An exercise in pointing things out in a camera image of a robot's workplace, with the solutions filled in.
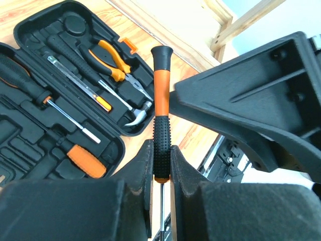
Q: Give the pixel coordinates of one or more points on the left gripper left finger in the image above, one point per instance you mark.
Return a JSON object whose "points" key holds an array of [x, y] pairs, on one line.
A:
{"points": [[113, 208]]}

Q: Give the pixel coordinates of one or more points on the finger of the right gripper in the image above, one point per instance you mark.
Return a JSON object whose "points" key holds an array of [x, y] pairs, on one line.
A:
{"points": [[266, 101]]}

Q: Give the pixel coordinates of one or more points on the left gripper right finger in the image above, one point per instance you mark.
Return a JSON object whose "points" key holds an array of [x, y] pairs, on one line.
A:
{"points": [[205, 210]]}

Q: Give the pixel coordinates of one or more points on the orange-handled screwdriver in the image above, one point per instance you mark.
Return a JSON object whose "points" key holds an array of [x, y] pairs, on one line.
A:
{"points": [[82, 158]]}

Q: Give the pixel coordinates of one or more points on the silver metal file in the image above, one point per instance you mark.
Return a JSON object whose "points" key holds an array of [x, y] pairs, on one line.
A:
{"points": [[80, 84]]}

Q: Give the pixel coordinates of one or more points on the orange-black precision screwdriver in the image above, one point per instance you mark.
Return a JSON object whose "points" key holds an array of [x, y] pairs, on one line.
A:
{"points": [[161, 127]]}

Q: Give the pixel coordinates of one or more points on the black plastic tool case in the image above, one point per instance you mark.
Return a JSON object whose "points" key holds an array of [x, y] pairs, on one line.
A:
{"points": [[27, 152]]}

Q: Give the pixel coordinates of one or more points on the claw hammer black handle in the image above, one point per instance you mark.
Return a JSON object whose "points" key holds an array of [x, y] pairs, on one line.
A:
{"points": [[61, 47]]}

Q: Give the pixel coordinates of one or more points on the black-handled screwdriver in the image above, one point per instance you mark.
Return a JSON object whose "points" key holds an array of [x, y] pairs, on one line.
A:
{"points": [[16, 76]]}

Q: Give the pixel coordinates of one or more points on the wooden tray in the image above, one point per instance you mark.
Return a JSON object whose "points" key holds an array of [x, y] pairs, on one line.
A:
{"points": [[189, 27]]}

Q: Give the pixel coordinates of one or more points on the wooden rack frame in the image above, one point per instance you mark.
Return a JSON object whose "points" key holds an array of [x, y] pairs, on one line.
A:
{"points": [[244, 22]]}

